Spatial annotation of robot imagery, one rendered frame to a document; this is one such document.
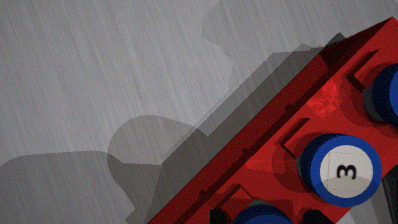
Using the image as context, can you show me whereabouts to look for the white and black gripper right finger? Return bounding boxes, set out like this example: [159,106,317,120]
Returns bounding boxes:
[303,210,334,224]

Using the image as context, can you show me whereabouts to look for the blue screw cap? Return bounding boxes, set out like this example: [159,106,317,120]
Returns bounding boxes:
[372,62,398,127]
[300,133,382,207]
[232,204,294,224]

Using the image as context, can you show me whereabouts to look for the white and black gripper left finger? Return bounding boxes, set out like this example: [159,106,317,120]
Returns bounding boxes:
[210,210,227,224]

